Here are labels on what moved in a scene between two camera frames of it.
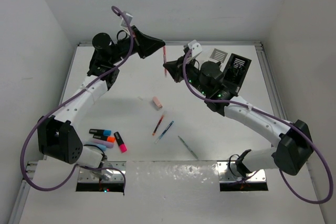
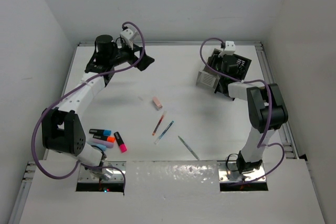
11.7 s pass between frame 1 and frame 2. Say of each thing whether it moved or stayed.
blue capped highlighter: stayed
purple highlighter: stayed
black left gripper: moved
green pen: stayed
